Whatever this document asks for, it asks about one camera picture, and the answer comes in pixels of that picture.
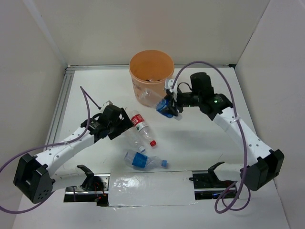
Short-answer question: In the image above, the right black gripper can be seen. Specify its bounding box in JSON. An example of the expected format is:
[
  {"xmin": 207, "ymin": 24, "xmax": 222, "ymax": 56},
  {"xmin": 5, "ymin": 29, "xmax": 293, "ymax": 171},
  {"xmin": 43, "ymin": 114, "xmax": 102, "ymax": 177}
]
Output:
[{"xmin": 160, "ymin": 88, "xmax": 201, "ymax": 116}]

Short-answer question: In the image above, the clear unlabelled bottle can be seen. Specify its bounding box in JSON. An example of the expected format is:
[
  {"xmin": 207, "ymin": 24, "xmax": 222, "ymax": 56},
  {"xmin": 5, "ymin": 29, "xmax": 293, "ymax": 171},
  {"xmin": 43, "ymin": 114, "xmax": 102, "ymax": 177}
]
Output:
[{"xmin": 126, "ymin": 127, "xmax": 146, "ymax": 153}]

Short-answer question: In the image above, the crushed blue label bottle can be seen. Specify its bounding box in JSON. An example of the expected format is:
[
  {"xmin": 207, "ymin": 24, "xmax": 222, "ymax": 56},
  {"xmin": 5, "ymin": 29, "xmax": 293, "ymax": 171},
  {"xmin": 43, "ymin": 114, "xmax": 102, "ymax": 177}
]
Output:
[{"xmin": 124, "ymin": 151, "xmax": 168, "ymax": 171}]

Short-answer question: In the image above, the blue label white cap bottle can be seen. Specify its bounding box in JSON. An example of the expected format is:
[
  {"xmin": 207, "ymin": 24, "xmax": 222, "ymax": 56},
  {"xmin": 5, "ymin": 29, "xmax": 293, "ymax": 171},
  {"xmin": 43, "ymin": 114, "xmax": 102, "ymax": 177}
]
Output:
[{"xmin": 139, "ymin": 88, "xmax": 173, "ymax": 118}]

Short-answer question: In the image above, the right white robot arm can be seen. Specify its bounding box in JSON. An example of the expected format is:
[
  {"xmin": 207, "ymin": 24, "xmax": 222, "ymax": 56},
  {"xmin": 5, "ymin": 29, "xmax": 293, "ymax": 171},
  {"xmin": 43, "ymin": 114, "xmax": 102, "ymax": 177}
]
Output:
[{"xmin": 164, "ymin": 72, "xmax": 285, "ymax": 191}]

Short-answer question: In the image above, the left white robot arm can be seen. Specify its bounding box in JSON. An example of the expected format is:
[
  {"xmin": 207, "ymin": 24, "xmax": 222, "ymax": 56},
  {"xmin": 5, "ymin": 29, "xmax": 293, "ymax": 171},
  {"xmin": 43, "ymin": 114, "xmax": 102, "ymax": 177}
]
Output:
[{"xmin": 13, "ymin": 104, "xmax": 133, "ymax": 204}]

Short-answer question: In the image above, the orange plastic bin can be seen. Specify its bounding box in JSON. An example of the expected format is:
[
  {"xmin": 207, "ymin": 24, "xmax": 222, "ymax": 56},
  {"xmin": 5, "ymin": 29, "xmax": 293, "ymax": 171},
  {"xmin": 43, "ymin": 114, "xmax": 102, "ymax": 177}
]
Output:
[{"xmin": 129, "ymin": 50, "xmax": 174, "ymax": 106}]

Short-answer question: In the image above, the red label clear bottle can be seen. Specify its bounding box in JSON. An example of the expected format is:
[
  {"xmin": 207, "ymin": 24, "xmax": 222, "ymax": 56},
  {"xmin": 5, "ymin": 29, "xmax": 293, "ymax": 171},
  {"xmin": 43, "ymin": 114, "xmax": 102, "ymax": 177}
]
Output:
[{"xmin": 131, "ymin": 110, "xmax": 157, "ymax": 147}]

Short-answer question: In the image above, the white tape sheet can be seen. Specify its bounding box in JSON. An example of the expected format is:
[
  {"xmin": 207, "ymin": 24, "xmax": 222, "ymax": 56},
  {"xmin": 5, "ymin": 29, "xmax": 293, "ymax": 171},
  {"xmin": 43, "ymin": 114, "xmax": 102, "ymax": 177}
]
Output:
[{"xmin": 108, "ymin": 171, "xmax": 196, "ymax": 207}]

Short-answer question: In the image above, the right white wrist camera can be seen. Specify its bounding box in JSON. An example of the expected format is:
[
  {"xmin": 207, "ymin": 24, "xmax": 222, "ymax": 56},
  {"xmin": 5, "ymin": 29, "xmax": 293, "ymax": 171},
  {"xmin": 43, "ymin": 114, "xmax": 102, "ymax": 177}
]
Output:
[{"xmin": 164, "ymin": 79, "xmax": 177, "ymax": 93}]

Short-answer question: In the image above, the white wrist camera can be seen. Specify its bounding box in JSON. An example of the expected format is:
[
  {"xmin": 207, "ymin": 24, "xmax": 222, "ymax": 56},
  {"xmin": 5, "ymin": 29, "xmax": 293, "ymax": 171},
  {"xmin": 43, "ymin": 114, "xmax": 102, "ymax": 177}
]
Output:
[
  {"xmin": 164, "ymin": 79, "xmax": 177, "ymax": 93},
  {"xmin": 102, "ymin": 100, "xmax": 113, "ymax": 108}
]

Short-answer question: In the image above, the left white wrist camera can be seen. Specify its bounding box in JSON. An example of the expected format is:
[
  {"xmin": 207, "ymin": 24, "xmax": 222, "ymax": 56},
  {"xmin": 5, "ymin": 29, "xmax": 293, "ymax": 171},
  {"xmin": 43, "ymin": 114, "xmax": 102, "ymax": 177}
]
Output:
[{"xmin": 102, "ymin": 100, "xmax": 113, "ymax": 108}]

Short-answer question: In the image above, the aluminium frame rail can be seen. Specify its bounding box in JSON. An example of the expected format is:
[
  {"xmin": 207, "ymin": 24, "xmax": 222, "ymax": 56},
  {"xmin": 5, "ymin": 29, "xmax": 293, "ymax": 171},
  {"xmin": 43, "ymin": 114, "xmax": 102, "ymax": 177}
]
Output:
[{"xmin": 49, "ymin": 65, "xmax": 235, "ymax": 150}]

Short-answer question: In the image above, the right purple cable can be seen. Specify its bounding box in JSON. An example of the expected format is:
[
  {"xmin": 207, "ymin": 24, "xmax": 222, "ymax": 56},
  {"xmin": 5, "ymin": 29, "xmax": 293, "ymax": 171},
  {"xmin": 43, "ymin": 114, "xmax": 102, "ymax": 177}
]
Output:
[{"xmin": 173, "ymin": 61, "xmax": 252, "ymax": 215}]

